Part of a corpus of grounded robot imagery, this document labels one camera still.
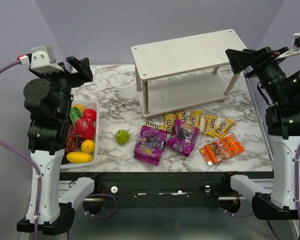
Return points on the yellow orange fruit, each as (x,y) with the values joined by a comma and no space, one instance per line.
(88,146)

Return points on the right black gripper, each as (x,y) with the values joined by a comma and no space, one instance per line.
(254,61)

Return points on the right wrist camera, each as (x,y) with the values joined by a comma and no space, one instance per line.
(296,46)

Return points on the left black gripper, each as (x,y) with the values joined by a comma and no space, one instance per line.
(71,75)

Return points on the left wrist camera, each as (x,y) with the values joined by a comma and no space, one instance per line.
(43,60)

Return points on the orange snack package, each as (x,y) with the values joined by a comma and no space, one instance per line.
(221,149)

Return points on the yellow m&m bag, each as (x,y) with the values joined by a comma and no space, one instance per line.
(222,129)
(169,122)
(195,118)
(210,124)
(181,115)
(155,126)

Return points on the orange fruit top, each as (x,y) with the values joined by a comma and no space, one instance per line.
(79,109)

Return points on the red apple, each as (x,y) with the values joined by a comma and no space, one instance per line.
(90,114)

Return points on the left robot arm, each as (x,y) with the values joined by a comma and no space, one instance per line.
(48,99)

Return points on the green pear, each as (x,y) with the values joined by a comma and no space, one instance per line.
(122,137)

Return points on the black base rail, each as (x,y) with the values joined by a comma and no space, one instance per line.
(160,189)

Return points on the purple grape bunch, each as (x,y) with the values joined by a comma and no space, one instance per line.
(71,141)

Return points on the red dragon fruit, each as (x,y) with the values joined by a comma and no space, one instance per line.
(84,128)

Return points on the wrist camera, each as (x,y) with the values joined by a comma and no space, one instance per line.
(43,60)
(296,46)

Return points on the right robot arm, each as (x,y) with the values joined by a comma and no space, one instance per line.
(283,126)

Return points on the yellow mango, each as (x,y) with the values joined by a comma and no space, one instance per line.
(77,157)

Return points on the white plastic fruit basket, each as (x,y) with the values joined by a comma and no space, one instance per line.
(88,104)

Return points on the white two-tier shelf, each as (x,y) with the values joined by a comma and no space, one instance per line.
(181,73)

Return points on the purple grape candy bag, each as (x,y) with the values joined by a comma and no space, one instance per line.
(183,137)
(150,145)

